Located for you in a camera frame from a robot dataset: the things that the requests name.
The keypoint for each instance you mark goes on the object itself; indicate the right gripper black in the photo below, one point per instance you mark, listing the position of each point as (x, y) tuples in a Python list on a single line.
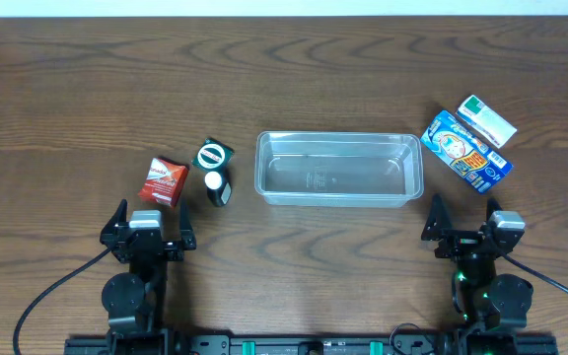
[(468, 245)]

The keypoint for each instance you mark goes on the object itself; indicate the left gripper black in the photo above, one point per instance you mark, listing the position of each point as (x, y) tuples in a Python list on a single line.
[(112, 229)]

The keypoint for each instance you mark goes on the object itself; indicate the blue fever patch box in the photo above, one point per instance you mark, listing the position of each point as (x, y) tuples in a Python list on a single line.
[(473, 160)]

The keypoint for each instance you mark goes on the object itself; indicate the white green medicine box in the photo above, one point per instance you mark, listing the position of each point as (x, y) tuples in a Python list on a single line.
[(476, 113)]

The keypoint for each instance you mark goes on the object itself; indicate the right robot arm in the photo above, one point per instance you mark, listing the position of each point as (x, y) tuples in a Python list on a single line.
[(493, 306)]

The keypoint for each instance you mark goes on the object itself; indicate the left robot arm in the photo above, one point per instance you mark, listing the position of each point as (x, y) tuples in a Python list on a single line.
[(134, 300)]

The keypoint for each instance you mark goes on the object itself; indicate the clear plastic container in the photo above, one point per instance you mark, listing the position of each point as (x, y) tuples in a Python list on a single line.
[(338, 169)]

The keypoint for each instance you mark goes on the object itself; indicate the dark bottle white cap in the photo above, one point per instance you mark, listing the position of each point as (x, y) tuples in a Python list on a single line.
[(218, 188)]

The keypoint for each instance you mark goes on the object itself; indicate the green Zam-Buk box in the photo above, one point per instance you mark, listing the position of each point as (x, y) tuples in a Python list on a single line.
[(213, 155)]

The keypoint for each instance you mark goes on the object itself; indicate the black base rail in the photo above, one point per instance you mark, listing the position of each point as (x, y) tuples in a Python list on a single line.
[(402, 343)]

